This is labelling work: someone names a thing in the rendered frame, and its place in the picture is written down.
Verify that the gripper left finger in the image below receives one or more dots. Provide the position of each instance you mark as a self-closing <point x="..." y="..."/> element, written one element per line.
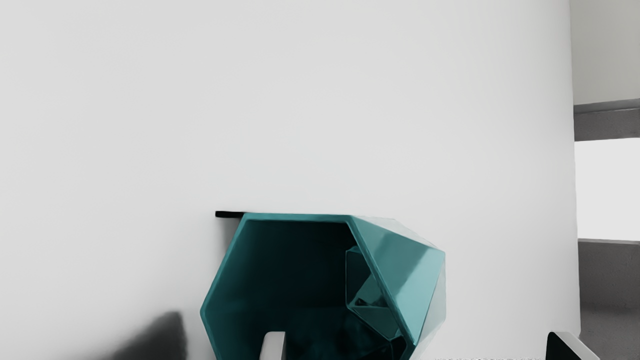
<point x="272" y="347"/>

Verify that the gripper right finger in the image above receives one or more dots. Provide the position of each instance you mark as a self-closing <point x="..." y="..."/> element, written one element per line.
<point x="565" y="348"/>

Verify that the teal faceted mug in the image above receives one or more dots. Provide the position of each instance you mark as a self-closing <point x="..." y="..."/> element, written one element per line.
<point x="410" y="270"/>

